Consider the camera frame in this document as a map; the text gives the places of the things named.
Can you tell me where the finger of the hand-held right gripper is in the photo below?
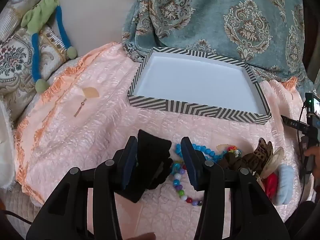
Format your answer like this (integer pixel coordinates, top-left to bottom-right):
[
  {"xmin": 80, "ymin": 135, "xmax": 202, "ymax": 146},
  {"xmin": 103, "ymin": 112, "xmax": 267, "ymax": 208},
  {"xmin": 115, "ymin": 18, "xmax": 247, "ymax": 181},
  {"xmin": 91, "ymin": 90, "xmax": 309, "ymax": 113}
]
[{"xmin": 280, "ymin": 115, "xmax": 310, "ymax": 133}]

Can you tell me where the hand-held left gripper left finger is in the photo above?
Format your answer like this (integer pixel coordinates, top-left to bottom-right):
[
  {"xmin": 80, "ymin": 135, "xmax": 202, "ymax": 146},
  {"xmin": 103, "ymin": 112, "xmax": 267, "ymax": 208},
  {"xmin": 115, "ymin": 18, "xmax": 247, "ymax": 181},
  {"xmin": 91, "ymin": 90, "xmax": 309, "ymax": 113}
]
[{"xmin": 26, "ymin": 135, "xmax": 140, "ymax": 240}]

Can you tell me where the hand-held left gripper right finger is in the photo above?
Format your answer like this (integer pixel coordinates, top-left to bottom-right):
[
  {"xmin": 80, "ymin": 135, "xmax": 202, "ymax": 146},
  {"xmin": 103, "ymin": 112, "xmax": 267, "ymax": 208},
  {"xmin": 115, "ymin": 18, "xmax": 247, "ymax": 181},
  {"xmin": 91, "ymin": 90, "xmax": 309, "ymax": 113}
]
[{"xmin": 180, "ymin": 136, "xmax": 290, "ymax": 240}]

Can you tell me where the multicolour round bead bracelet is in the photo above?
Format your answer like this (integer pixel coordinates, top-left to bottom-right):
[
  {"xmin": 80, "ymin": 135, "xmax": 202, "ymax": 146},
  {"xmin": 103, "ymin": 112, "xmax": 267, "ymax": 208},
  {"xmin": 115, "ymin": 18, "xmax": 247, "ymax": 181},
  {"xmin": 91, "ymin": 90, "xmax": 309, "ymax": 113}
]
[{"xmin": 170, "ymin": 162, "xmax": 203, "ymax": 206}]

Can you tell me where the blue bead bracelet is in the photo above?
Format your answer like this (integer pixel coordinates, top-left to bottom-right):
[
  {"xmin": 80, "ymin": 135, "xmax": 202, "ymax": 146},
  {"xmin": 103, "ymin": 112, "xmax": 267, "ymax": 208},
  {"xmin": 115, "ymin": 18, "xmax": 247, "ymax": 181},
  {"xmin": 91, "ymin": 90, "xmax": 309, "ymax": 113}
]
[{"xmin": 174, "ymin": 143, "xmax": 222, "ymax": 163}]

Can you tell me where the black bow scrunchie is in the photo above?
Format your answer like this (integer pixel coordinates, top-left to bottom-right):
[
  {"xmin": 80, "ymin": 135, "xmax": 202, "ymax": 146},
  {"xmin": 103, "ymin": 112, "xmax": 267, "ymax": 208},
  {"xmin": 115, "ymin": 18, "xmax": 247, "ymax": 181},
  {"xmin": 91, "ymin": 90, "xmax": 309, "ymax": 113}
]
[{"xmin": 114, "ymin": 129, "xmax": 173, "ymax": 204}]

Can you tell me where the striped shallow box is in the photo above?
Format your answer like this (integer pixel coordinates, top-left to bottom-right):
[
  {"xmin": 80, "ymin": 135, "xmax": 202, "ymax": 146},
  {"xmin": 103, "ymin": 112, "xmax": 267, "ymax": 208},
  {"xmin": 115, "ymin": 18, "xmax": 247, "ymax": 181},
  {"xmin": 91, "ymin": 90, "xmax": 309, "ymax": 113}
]
[{"xmin": 127, "ymin": 47, "xmax": 272, "ymax": 125}]

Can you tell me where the person's right hand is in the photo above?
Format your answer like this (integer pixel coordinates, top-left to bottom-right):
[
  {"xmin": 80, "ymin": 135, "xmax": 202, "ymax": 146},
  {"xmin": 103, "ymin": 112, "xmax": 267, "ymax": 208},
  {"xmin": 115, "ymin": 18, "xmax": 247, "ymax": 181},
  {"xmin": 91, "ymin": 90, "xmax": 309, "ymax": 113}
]
[{"xmin": 304, "ymin": 146, "xmax": 320, "ymax": 158}]

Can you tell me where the brown patterned scrunchie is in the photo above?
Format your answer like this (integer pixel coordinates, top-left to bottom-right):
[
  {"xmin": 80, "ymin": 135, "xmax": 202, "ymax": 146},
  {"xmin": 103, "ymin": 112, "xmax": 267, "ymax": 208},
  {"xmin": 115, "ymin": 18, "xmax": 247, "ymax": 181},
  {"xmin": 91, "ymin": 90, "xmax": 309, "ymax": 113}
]
[{"xmin": 219, "ymin": 152, "xmax": 260, "ymax": 176}]

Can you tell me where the colourful bead tassel ornament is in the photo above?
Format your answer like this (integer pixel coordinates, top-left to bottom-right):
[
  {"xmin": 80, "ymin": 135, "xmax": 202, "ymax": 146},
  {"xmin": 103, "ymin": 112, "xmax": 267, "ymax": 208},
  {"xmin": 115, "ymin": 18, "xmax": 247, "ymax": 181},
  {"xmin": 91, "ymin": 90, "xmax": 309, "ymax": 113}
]
[{"xmin": 216, "ymin": 144, "xmax": 242, "ymax": 158}]

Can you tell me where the pink quilted blanket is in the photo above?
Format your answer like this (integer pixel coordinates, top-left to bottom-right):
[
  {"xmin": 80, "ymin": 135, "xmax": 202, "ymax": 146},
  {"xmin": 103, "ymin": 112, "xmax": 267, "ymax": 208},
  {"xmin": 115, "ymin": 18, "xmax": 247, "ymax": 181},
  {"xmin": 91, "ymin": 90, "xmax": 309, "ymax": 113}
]
[{"xmin": 14, "ymin": 42, "xmax": 316, "ymax": 240}]

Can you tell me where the light blue fluffy scrunchie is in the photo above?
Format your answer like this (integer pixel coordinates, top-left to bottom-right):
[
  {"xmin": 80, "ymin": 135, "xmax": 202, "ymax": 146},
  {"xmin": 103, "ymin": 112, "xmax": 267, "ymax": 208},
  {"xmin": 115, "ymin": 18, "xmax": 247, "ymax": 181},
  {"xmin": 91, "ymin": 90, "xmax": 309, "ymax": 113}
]
[{"xmin": 272, "ymin": 164, "xmax": 295, "ymax": 205}]

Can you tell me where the red scrunchie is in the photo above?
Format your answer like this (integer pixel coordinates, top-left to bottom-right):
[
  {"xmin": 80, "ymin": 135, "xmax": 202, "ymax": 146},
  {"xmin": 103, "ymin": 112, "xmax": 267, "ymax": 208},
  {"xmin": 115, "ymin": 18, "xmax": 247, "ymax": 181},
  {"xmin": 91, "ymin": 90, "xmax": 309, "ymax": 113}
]
[{"xmin": 263, "ymin": 172, "xmax": 279, "ymax": 198}]

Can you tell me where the white fluffy cloth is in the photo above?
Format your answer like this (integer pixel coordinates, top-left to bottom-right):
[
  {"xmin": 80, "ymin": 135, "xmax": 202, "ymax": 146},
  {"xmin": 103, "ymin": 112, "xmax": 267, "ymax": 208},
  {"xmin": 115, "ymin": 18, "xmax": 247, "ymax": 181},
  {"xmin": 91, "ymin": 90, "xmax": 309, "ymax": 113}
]
[{"xmin": 0, "ymin": 100, "xmax": 17, "ymax": 192}]

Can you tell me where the floral embroidered cushion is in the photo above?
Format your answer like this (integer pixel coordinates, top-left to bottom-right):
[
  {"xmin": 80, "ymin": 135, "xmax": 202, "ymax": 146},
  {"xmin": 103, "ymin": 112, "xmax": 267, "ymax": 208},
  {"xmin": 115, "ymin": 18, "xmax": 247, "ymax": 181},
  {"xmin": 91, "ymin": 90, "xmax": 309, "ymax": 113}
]
[{"xmin": 0, "ymin": 26, "xmax": 72, "ymax": 120}]

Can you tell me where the green and blue plush toy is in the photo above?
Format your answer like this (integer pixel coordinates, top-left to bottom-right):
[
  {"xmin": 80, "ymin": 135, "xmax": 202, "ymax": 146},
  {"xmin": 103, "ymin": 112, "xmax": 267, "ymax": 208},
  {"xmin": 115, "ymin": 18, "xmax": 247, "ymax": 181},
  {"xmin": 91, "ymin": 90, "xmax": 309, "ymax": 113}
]
[{"xmin": 20, "ymin": 0, "xmax": 78, "ymax": 93}]

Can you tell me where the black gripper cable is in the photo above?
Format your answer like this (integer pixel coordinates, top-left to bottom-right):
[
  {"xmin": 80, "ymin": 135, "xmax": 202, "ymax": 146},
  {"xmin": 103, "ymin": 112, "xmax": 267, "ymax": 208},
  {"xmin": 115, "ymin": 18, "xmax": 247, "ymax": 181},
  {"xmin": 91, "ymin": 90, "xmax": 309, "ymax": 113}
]
[{"xmin": 298, "ymin": 102, "xmax": 309, "ymax": 202}]

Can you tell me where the thin black cable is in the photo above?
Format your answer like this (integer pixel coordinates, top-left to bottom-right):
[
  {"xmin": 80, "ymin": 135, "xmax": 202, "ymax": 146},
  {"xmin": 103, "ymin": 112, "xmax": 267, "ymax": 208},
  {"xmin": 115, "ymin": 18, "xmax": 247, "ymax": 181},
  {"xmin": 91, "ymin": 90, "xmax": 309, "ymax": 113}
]
[{"xmin": 0, "ymin": 209, "xmax": 32, "ymax": 232}]

